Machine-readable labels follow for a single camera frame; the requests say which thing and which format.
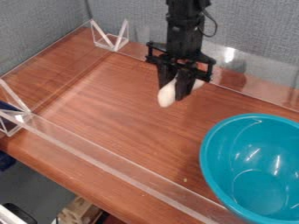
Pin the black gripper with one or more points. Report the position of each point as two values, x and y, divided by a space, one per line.
179 56

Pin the white toy mushroom red cap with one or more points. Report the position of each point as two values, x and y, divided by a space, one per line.
165 94

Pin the blue plastic bowl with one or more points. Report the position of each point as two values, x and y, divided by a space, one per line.
249 166

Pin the clear acrylic back barrier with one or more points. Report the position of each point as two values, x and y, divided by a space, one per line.
255 76

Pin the clear acrylic barrier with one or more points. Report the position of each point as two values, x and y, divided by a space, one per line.
136 194
255 76

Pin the clear acrylic front barrier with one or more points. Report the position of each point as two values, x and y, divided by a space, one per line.
136 194

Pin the dark blue object left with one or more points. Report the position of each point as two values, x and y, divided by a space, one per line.
6 161

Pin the wooden block under table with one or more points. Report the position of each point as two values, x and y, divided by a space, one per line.
79 212

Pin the black white object below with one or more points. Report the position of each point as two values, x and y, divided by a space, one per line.
13 215

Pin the clear acrylic corner bracket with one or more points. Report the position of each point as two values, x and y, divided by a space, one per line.
105 40

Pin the clear acrylic left bracket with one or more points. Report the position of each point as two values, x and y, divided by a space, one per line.
15 114

